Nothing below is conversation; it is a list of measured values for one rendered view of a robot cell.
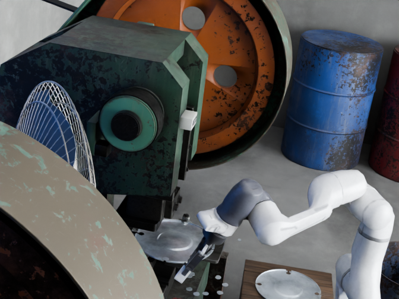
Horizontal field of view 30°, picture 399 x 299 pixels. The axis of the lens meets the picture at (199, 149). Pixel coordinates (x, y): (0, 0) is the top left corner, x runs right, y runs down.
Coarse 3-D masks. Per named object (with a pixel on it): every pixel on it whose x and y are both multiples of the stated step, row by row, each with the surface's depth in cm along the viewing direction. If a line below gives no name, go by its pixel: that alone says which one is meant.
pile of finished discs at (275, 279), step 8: (264, 272) 335; (272, 272) 336; (280, 272) 337; (296, 272) 338; (256, 280) 329; (264, 280) 330; (272, 280) 331; (280, 280) 331; (288, 280) 331; (296, 280) 333; (304, 280) 334; (312, 280) 334; (256, 288) 322; (264, 288) 324; (272, 288) 325; (280, 288) 324; (288, 288) 325; (296, 288) 326; (304, 288) 328; (312, 288) 328; (264, 296) 319; (272, 296) 319; (280, 296) 320; (288, 296) 320; (296, 296) 321; (304, 296) 322; (312, 296) 323; (320, 296) 324
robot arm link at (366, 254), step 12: (360, 240) 248; (360, 252) 249; (372, 252) 247; (384, 252) 250; (360, 264) 249; (372, 264) 248; (348, 276) 253; (360, 276) 249; (372, 276) 248; (348, 288) 251; (360, 288) 247; (372, 288) 247
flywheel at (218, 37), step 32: (128, 0) 273; (160, 0) 274; (192, 0) 271; (224, 0) 265; (256, 0) 273; (192, 32) 276; (224, 32) 273; (256, 32) 267; (224, 64) 278; (256, 64) 274; (224, 96) 283; (256, 96) 276; (224, 128) 284
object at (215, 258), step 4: (220, 244) 270; (216, 248) 268; (220, 248) 268; (216, 252) 265; (220, 252) 266; (208, 256) 262; (212, 256) 262; (216, 256) 263; (164, 260) 267; (204, 260) 261; (208, 260) 261; (212, 260) 260; (216, 260) 260; (164, 264) 268; (168, 264) 267; (172, 264) 267; (176, 264) 266; (180, 264) 266; (176, 268) 268; (180, 268) 267; (176, 272) 268
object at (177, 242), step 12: (168, 228) 276; (180, 228) 277; (192, 228) 278; (144, 240) 267; (156, 240) 268; (168, 240) 267; (180, 240) 268; (192, 240) 270; (144, 252) 259; (156, 252) 260; (168, 252) 261; (180, 252) 262; (192, 252) 263
